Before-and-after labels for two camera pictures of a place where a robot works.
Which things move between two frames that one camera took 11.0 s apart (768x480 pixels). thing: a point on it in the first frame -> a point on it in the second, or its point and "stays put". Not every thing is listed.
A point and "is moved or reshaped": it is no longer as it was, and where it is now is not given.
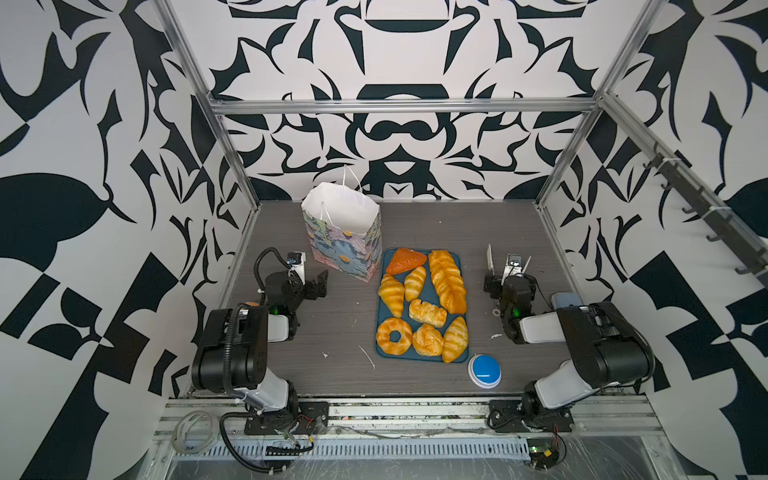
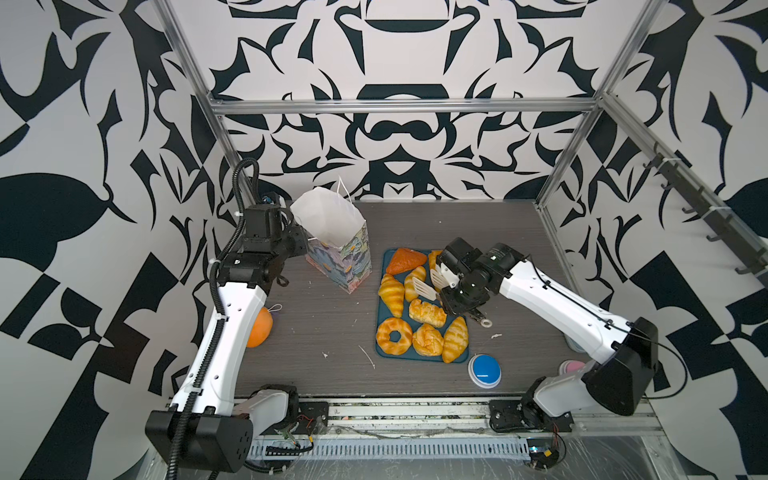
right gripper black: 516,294 -> 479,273
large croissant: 392,293 stays put
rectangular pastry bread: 427,313 stays put
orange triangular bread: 405,259 stays put
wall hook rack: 742,242 stays put
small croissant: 414,283 stays put
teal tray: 422,306 stays put
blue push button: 484,371 stays put
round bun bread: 428,341 stays put
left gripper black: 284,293 -> 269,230
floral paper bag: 344,227 is moved or reshaped
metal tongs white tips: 489,259 is moved or reshaped
